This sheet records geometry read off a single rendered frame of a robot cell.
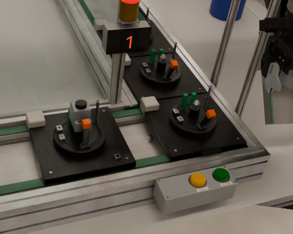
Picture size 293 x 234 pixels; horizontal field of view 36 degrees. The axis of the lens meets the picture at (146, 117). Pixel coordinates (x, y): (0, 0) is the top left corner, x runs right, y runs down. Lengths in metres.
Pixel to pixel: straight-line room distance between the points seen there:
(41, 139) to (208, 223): 0.50
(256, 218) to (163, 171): 0.29
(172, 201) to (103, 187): 0.18
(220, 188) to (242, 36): 1.04
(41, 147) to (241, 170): 0.56
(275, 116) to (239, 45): 0.68
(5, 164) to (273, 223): 0.73
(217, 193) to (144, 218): 0.20
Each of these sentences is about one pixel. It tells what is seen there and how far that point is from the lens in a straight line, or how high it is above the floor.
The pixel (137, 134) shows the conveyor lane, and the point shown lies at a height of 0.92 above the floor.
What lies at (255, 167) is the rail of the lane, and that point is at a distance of 1.35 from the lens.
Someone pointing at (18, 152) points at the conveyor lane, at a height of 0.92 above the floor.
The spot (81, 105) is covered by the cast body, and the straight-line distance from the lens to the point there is 1.15.
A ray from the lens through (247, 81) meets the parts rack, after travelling 1.42.
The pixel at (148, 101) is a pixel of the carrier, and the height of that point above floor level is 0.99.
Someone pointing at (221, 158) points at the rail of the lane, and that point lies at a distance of 1.28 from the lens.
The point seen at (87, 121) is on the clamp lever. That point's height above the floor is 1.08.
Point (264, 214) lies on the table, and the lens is 1.32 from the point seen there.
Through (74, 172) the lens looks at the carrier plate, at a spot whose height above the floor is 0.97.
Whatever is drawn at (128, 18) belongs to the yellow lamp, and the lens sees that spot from 1.18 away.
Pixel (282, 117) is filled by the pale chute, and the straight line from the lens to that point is 1.42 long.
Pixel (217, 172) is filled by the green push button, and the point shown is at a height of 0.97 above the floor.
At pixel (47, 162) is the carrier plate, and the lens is 1.18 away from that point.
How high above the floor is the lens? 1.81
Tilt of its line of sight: 39 degrees down
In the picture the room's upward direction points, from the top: 10 degrees clockwise
